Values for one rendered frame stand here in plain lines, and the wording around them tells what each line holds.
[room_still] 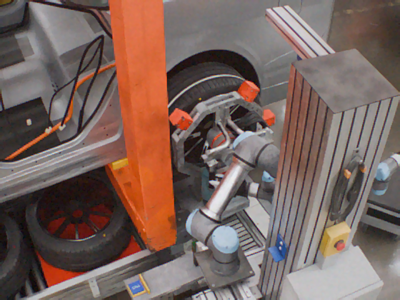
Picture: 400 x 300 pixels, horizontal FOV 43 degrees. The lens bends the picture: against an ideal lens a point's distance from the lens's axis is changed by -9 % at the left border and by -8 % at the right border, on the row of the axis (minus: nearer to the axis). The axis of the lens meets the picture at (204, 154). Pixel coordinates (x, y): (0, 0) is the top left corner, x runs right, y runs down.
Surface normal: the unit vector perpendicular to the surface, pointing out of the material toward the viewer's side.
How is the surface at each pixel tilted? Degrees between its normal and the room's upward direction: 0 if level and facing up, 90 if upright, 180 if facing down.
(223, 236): 8
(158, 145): 90
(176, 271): 0
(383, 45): 0
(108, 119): 90
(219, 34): 90
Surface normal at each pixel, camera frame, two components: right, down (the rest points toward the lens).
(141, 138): 0.47, 0.63
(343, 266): 0.00, -0.70
